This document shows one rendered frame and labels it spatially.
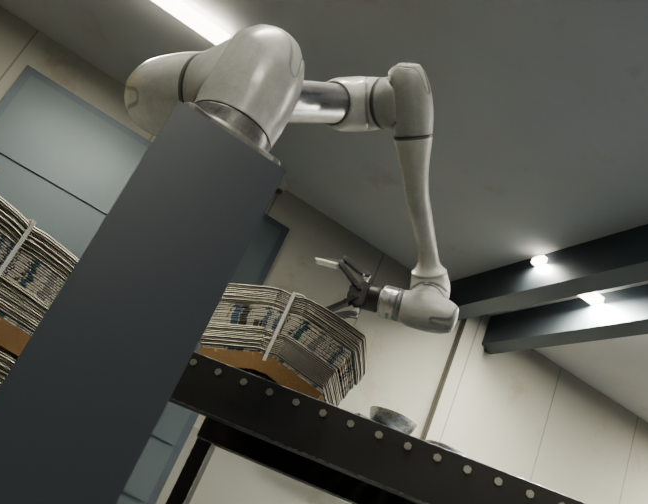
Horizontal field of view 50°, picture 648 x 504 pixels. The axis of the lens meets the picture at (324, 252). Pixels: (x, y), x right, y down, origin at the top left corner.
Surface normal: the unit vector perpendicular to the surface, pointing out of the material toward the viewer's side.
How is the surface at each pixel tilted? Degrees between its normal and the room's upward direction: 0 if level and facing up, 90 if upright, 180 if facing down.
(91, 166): 90
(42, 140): 90
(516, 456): 90
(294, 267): 90
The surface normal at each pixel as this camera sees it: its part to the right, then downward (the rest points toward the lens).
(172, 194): 0.44, -0.21
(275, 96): 0.68, -0.03
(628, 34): -0.38, 0.84
